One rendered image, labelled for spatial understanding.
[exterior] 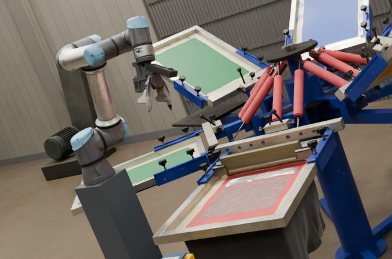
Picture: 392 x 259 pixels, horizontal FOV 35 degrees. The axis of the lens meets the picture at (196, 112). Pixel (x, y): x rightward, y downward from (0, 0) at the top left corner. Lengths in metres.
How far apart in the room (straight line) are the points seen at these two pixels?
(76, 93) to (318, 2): 5.04
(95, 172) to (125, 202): 0.20
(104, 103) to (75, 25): 6.35
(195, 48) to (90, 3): 4.37
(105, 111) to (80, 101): 6.14
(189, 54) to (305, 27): 0.85
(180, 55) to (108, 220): 1.92
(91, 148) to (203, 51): 1.90
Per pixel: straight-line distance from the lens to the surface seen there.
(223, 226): 2.37
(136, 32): 2.25
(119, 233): 2.83
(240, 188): 2.78
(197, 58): 4.43
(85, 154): 2.80
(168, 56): 4.46
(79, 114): 9.03
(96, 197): 2.82
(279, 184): 2.66
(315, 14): 4.56
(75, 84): 8.88
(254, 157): 2.87
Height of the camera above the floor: 1.88
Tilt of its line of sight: 11 degrees down
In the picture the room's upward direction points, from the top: 21 degrees counter-clockwise
